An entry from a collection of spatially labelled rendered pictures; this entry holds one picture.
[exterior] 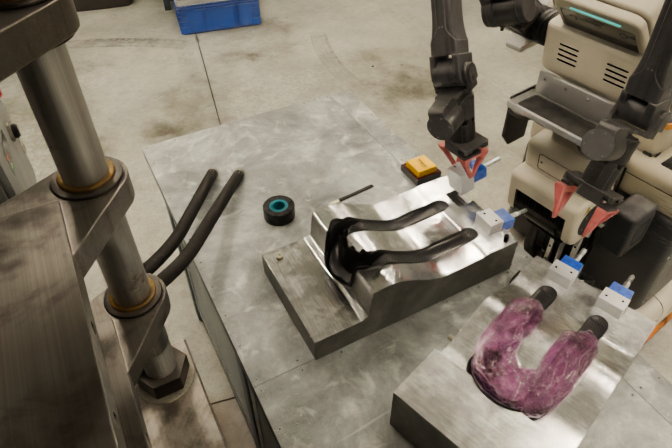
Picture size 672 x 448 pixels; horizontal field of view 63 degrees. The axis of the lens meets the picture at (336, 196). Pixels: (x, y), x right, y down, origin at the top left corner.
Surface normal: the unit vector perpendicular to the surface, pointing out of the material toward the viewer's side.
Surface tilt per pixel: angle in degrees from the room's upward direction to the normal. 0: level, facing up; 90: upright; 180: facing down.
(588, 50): 98
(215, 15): 91
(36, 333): 0
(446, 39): 74
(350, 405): 0
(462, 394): 0
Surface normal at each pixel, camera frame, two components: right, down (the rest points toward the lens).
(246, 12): 0.33, 0.62
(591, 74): -0.79, 0.50
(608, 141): -0.73, 0.02
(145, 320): 0.00, -0.76
